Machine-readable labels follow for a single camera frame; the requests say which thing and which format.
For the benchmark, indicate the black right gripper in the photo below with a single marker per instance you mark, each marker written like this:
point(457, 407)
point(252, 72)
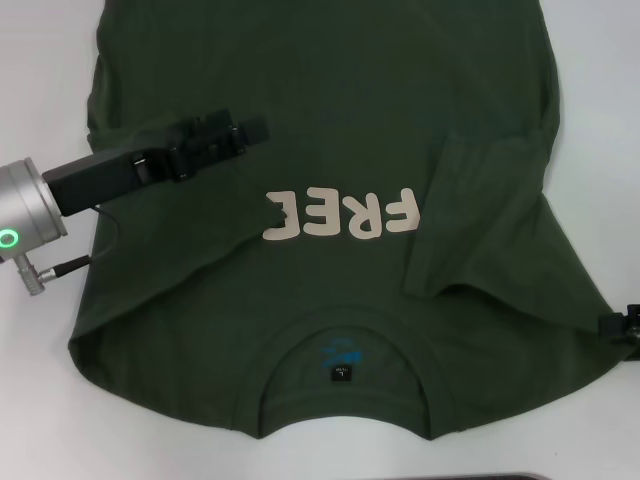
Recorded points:
point(632, 345)

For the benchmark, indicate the dark green FREE t-shirt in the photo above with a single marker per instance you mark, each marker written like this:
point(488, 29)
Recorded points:
point(325, 310)

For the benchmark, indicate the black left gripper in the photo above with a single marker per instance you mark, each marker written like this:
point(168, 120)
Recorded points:
point(100, 177)

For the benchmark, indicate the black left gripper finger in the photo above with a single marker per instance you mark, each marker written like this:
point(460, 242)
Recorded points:
point(255, 129)

